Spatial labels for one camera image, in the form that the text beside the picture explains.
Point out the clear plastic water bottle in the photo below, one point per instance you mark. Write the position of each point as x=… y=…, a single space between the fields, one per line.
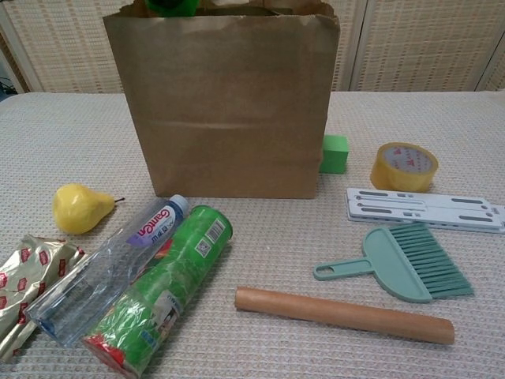
x=98 y=276

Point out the yellow pear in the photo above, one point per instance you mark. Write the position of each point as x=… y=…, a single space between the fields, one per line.
x=79 y=209

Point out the woven bamboo folding screen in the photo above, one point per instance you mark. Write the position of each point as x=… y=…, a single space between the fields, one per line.
x=414 y=39

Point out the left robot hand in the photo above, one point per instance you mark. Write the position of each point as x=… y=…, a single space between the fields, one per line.
x=165 y=10

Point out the yellowish packing tape roll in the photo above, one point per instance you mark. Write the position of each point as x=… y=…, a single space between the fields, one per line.
x=394 y=177

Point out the white folding stand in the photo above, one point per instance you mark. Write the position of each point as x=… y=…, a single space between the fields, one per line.
x=434 y=205

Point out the green foam cube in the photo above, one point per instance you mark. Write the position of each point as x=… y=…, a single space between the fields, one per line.
x=335 y=156

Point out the cream woven tablecloth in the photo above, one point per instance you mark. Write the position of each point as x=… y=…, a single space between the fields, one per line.
x=276 y=245

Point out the brown paper bag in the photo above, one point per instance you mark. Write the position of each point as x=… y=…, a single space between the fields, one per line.
x=229 y=118

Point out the teal hand brush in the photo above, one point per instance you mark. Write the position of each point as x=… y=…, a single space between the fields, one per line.
x=390 y=260

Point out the gold foil snack packet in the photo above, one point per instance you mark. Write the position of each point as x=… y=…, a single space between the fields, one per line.
x=27 y=272

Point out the wooden rolling pin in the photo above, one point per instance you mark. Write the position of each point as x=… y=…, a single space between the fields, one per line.
x=335 y=314

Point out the green chips can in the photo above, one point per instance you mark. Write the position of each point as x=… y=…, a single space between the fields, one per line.
x=165 y=284

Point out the green toy block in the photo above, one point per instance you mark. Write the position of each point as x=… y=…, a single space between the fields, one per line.
x=190 y=6

